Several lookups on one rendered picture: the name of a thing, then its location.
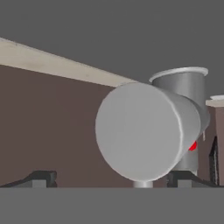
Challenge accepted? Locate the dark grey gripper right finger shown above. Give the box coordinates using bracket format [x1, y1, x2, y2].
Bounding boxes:
[166, 170, 224, 188]

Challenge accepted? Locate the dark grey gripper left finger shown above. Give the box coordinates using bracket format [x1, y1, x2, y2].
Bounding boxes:
[0, 170, 58, 188]

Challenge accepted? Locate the brown cabinet front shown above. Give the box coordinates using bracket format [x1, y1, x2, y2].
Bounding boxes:
[0, 64, 169, 188]

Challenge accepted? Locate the white bowl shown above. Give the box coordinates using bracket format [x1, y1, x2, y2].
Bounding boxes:
[209, 94, 224, 102]

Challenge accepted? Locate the grey cylinder with red mark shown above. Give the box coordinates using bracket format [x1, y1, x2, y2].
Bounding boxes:
[94, 66, 212, 188]

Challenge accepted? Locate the black cabinet handle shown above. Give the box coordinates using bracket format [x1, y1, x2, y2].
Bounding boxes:
[208, 135, 221, 186]

